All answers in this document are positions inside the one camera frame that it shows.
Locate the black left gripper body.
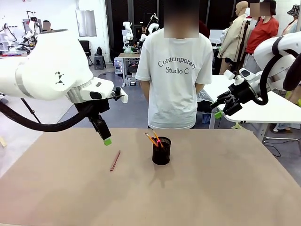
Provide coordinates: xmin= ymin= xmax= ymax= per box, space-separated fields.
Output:
xmin=87 ymin=97 xmax=111 ymax=121

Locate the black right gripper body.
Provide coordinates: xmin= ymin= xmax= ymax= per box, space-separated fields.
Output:
xmin=228 ymin=81 xmax=256 ymax=105

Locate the yellow pencil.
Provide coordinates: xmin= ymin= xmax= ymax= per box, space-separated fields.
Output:
xmin=144 ymin=132 xmax=159 ymax=146
xmin=151 ymin=129 xmax=164 ymax=148

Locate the person's right forearm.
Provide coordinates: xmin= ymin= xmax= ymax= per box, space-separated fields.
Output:
xmin=141 ymin=80 xmax=151 ymax=100

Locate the black mesh pen holder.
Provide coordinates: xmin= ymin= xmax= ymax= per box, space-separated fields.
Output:
xmin=152 ymin=136 xmax=172 ymax=166

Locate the white side table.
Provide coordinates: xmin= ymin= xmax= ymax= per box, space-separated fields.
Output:
xmin=203 ymin=74 xmax=301 ymax=143

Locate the computer tower with lights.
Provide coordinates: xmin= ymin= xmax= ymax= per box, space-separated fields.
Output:
xmin=113 ymin=57 xmax=124 ymax=75

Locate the black step stool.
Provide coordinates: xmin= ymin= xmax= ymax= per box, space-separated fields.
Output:
xmin=94 ymin=54 xmax=107 ymax=70

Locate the black tripod pole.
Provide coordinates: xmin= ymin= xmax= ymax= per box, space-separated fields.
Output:
xmin=234 ymin=20 xmax=251 ymax=76

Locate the person in white t-shirt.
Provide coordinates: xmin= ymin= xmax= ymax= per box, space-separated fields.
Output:
xmin=135 ymin=0 xmax=214 ymax=130

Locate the mannequin in beige jacket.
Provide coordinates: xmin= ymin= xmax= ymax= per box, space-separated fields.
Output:
xmin=217 ymin=0 xmax=250 ymax=75

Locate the black office chair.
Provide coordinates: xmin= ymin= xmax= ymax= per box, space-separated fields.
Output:
xmin=79 ymin=40 xmax=94 ymax=67

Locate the wooden background work table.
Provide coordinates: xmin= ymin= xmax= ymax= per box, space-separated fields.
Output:
xmin=117 ymin=52 xmax=142 ymax=87

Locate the woman in red shirt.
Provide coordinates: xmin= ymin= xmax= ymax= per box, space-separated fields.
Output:
xmin=244 ymin=0 xmax=280 ymax=74

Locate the man in black t-shirt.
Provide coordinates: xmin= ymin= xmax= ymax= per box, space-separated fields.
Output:
xmin=41 ymin=20 xmax=55 ymax=32

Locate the wooden lab table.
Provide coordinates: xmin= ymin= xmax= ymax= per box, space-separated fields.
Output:
xmin=0 ymin=52 xmax=31 ymax=59

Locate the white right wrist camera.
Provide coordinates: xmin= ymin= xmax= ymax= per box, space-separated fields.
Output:
xmin=223 ymin=69 xmax=244 ymax=87

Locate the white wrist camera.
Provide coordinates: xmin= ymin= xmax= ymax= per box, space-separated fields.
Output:
xmin=110 ymin=86 xmax=129 ymax=104
xmin=223 ymin=69 xmax=244 ymax=87

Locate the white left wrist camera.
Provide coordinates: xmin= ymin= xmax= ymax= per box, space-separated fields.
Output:
xmin=110 ymin=86 xmax=129 ymax=104

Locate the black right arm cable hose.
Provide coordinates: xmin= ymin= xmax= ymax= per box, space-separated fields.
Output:
xmin=252 ymin=36 xmax=301 ymax=106

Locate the black floor cable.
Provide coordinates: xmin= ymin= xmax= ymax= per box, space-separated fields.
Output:
xmin=262 ymin=140 xmax=282 ymax=158

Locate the black camera tripod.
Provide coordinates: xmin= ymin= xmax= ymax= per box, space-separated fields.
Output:
xmin=20 ymin=97 xmax=42 ymax=125

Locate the grey wall panel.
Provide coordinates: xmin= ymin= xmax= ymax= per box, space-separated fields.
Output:
xmin=75 ymin=9 xmax=97 ymax=37

